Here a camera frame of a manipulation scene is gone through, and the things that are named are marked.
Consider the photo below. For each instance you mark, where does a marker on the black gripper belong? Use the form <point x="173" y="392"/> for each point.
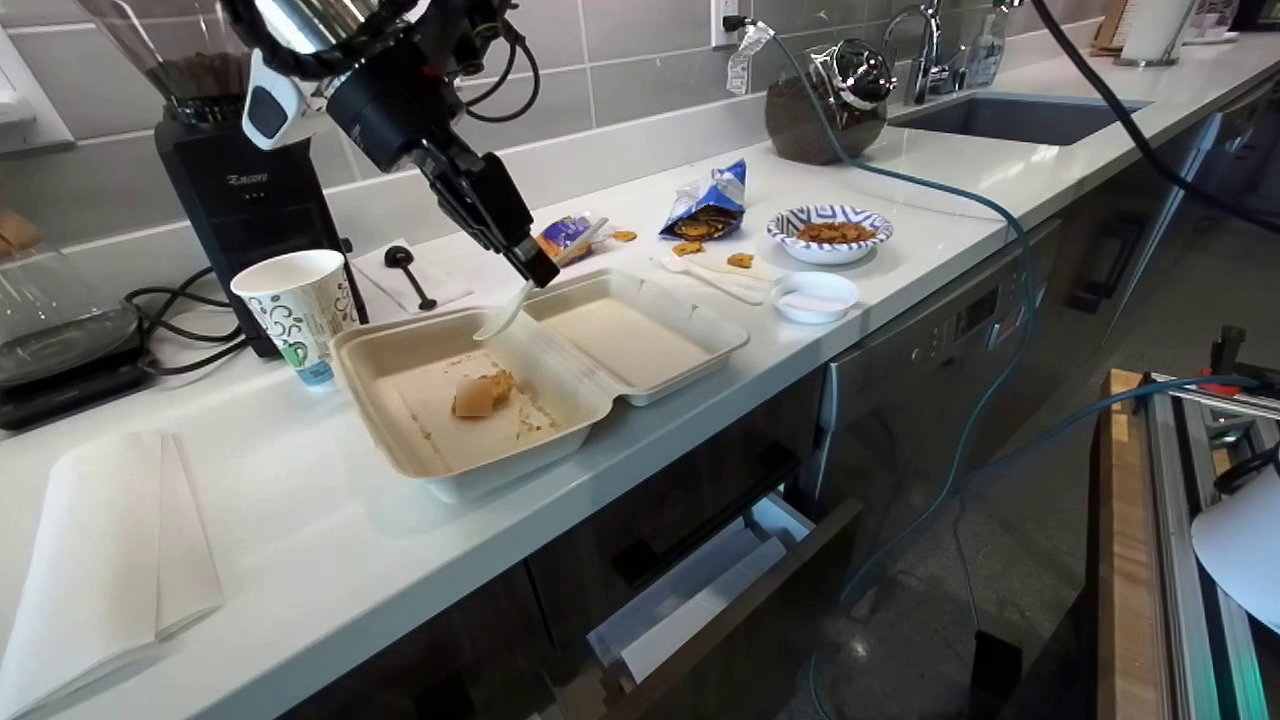
<point x="395" y="114"/>

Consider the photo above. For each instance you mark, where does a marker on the brown cookie snack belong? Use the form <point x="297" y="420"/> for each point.
<point x="483" y="392"/>

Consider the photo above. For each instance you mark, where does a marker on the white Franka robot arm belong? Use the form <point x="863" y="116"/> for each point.
<point x="307" y="25"/>

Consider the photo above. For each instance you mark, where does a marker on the orange snack packet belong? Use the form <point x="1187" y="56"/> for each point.
<point x="576" y="236"/>

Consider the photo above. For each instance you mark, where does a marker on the beige clamshell food container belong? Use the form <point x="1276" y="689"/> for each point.
<point x="640" y="342"/>

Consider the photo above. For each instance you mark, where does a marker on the blue snack bag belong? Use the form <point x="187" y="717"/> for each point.
<point x="704" y="200"/>

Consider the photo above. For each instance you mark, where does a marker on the brown snack pile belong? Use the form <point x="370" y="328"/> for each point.
<point x="837" y="234"/>

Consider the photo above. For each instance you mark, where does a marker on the black measuring scoop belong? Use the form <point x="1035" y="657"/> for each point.
<point x="397" y="257"/>

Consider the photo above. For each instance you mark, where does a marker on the small brown cookie piece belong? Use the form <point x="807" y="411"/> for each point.
<point x="622" y="236"/>
<point x="737" y="260"/>
<point x="689" y="245"/>

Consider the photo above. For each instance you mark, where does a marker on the white printed paper cup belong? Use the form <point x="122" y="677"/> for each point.
<point x="307" y="314"/>

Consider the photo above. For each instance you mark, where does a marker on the black coffee grinder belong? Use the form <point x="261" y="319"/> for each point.
<point x="247" y="200"/>

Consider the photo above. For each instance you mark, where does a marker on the small white round lid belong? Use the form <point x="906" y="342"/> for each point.
<point x="816" y="299"/>

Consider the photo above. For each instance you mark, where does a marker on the blue patterned bowl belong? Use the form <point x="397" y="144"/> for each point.
<point x="828" y="250"/>

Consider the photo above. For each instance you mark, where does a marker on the dark wood drawer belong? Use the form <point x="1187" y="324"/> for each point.
<point x="700" y="595"/>

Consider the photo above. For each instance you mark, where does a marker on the black kitchen scale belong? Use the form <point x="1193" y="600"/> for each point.
<point x="66" y="362"/>

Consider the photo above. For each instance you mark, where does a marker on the chrome faucet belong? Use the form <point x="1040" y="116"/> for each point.
<point x="928" y="44"/>

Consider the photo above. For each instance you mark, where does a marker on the stainless dishwasher front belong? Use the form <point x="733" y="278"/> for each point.
<point x="934" y="384"/>

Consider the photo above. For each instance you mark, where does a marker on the folded white paper towel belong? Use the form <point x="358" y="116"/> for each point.
<point x="95" y="562"/>

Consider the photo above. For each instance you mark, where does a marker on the steel sink basin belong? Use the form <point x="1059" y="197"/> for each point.
<point x="1022" y="116"/>

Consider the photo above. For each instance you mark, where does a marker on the white paper towel roll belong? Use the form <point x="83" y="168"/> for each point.
<point x="1153" y="28"/>

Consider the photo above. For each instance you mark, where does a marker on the white curved sheet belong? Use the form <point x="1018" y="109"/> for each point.
<point x="1245" y="545"/>

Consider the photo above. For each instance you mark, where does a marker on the small white wall outlet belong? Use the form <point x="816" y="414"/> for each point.
<point x="724" y="21"/>

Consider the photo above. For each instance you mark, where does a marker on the aluminium robot table frame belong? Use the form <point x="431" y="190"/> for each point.
<point x="1133" y="562"/>

